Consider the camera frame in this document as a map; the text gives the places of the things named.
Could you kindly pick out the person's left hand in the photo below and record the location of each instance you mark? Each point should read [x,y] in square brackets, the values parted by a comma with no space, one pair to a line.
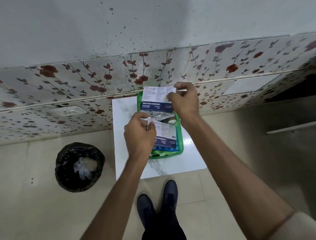
[138,138]

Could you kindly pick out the person's right hand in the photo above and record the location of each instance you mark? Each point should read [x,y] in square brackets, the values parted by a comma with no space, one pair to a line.
[184,102]

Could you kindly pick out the person's left thumb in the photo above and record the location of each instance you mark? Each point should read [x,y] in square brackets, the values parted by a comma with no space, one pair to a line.
[152,127]

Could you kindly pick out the person's right thumb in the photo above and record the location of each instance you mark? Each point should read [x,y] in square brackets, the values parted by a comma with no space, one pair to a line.
[171,97]

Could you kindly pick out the white blue dressing packet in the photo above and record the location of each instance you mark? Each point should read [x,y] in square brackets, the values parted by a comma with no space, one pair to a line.
[158,100]

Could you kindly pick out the person's left forearm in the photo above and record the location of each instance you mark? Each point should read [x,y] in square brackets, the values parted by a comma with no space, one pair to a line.
[116,200]

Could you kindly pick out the person's right forearm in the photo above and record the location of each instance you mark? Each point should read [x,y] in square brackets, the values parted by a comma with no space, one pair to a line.
[237,170]

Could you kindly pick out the silver foil inner wrap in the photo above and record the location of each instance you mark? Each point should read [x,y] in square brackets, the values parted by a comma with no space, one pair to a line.
[159,115]

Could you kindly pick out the blue blister pack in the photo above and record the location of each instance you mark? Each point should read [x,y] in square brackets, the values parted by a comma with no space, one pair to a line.
[164,149]

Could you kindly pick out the green plastic basket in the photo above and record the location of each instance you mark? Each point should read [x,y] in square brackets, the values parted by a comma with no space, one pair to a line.
[179,141]

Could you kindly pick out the person's right dark shoe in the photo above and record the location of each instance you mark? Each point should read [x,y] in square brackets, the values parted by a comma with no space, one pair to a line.
[170,196]

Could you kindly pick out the person's dark shoe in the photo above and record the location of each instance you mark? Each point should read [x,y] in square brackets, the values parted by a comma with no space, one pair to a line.
[170,196]
[146,210]

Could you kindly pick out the crumpled clear plastic waste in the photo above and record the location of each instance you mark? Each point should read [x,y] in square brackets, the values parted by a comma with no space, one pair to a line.
[84,167]

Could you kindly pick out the person's left dark shoe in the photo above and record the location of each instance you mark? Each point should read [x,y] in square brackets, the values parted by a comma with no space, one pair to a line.
[146,210]

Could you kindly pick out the black lined trash bin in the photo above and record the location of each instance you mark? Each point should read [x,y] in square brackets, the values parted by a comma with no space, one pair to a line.
[66,178]

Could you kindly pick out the person's dark trousers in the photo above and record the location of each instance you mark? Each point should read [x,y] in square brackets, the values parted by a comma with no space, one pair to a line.
[164,228]

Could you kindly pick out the person's beige sleeve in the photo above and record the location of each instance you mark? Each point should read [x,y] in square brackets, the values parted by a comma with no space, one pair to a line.
[296,228]

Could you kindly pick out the white wall socket plate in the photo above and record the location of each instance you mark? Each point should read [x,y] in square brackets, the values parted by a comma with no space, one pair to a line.
[69,110]

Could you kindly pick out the white rail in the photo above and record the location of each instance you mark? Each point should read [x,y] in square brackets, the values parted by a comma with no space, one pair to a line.
[291,127]

